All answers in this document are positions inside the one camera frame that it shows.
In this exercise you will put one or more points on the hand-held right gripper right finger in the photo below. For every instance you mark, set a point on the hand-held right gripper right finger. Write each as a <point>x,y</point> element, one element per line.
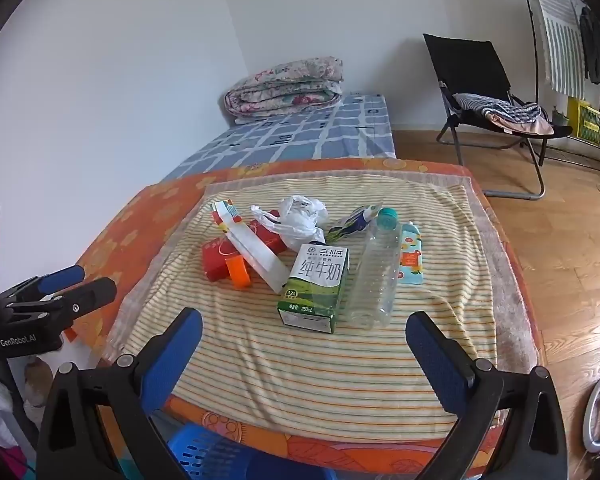
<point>437,360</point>

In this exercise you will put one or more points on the blue plaid sheet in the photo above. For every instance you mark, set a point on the blue plaid sheet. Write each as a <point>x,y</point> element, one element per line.
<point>305,135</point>

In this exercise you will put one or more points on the bed with orange sheet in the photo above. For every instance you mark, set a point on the bed with orange sheet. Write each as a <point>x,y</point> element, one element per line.
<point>140,220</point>

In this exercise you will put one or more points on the blue plastic basket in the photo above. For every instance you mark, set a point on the blue plastic basket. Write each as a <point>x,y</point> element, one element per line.
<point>215,455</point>

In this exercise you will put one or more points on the red box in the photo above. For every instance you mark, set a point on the red box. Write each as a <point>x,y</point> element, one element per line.
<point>219,260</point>

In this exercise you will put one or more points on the long white toothpaste box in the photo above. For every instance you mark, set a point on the long white toothpaste box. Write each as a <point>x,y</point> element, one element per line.
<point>260,257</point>

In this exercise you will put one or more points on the black folding chair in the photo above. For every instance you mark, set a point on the black folding chair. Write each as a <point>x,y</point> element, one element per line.
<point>462,62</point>

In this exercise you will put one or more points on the fruit print hand cream tube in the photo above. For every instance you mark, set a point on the fruit print hand cream tube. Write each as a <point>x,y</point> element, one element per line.
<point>410,255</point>

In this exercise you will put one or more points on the green white milk carton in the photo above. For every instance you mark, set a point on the green white milk carton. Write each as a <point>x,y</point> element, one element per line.
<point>316,280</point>

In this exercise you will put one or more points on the toothpaste tube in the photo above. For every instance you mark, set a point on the toothpaste tube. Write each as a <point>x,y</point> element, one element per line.
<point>350,225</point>

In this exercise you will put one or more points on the striped yellow blanket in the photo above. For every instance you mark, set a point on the striped yellow blanket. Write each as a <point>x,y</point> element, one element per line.
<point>290,375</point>

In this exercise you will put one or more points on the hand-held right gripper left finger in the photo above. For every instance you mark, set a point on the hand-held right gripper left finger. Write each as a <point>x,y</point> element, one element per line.
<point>172,360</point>

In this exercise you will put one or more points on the white plastic bag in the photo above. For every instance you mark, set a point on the white plastic bag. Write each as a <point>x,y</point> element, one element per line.
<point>300,220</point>

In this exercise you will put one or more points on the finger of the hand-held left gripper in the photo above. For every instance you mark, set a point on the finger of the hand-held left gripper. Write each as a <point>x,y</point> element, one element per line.
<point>62,277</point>
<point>92,292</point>

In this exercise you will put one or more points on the yellow box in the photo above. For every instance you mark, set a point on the yellow box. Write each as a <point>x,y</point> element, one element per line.
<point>587,122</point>

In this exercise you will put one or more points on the hanging dark garment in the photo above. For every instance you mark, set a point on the hanging dark garment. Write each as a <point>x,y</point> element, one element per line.
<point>597,55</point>

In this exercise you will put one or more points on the clear plastic bottle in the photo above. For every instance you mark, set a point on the clear plastic bottle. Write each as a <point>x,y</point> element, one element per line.
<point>377,270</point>

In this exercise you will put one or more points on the folded floral quilt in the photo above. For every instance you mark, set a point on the folded floral quilt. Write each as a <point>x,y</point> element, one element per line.
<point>285,87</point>

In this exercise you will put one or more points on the pink cloth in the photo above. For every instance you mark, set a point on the pink cloth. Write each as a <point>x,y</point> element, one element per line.
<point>530,127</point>

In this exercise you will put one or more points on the black clothes rack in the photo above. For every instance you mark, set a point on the black clothes rack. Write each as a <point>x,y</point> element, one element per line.
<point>532,35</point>

